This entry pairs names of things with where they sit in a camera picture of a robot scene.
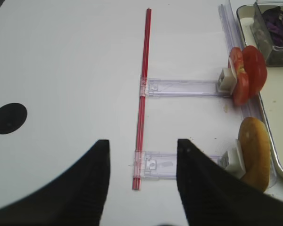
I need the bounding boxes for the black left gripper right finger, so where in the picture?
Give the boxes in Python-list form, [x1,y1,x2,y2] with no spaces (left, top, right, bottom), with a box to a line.
[176,139,283,226]

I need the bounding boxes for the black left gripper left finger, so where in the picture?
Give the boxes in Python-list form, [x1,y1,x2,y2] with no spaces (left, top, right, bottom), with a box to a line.
[0,139,110,226]

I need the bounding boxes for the white pusher behind tomato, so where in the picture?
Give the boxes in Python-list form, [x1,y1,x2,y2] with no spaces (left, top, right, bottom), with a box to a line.
[216,57,237,96]

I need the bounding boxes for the clear track behind tomato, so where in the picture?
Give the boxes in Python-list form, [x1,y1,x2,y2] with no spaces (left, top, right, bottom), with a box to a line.
[139,78,236,97]

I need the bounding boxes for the tomato slices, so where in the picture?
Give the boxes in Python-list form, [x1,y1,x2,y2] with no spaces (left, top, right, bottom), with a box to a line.
[229,45,267,106]

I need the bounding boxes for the white pusher behind bun half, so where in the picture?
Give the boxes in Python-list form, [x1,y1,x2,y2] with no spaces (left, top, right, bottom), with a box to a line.
[217,139,246,179]

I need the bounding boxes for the upright bun half left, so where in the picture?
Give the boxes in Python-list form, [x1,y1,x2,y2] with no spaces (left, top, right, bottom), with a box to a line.
[238,117,270,192]

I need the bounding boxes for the clear track behind bun half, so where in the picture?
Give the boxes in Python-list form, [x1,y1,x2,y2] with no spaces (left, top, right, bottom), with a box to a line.
[133,150,225,181]

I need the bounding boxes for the left red rod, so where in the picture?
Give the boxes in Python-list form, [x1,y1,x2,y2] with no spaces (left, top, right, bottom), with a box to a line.
[132,8,152,191]

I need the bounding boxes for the black round table hole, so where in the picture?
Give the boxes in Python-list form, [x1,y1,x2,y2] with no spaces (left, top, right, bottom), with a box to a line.
[0,103,28,135]

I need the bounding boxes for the metal serving tray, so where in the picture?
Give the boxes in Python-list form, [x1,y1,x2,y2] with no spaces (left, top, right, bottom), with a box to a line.
[236,4,283,178]

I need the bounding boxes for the clear plastic container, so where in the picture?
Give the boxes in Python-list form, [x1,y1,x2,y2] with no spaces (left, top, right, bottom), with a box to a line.
[251,0,283,67]

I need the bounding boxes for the purple cabbage shreds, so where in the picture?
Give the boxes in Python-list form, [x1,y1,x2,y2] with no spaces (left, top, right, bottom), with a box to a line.
[262,6,283,47]

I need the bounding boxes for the left clear long rail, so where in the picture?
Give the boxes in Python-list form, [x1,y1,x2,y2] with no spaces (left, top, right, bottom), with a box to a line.
[218,2,270,192]

